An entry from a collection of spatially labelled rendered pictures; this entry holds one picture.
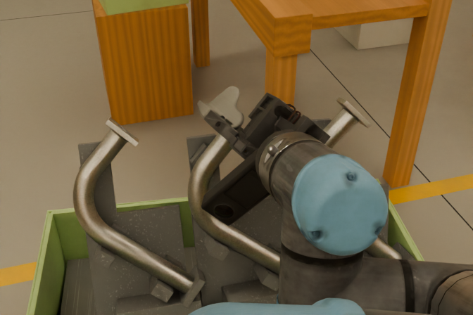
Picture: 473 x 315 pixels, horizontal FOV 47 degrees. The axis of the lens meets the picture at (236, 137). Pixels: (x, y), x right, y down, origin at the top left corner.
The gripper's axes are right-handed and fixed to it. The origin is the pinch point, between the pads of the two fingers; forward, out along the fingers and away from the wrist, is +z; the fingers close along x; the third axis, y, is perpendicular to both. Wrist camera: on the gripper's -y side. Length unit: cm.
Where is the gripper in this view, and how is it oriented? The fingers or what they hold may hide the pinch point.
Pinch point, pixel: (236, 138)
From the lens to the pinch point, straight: 77.3
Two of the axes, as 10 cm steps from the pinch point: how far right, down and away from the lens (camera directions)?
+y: 6.3, -7.8, -0.4
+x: -7.5, -5.9, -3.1
